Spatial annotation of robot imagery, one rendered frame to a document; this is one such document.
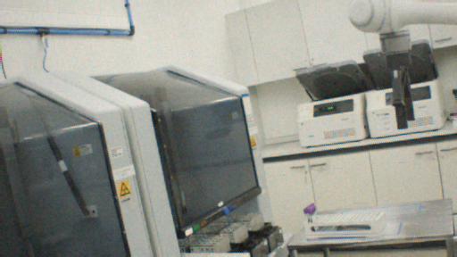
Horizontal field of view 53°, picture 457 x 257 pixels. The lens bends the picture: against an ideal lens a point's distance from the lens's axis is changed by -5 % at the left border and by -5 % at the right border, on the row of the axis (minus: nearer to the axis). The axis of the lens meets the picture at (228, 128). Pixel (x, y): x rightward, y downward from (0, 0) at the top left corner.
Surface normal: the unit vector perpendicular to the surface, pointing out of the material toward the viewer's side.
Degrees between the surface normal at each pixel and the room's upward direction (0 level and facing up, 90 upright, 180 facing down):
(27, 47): 90
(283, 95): 90
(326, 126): 90
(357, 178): 90
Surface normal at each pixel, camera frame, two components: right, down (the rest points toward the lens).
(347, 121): -0.52, 0.14
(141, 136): 0.85, -0.14
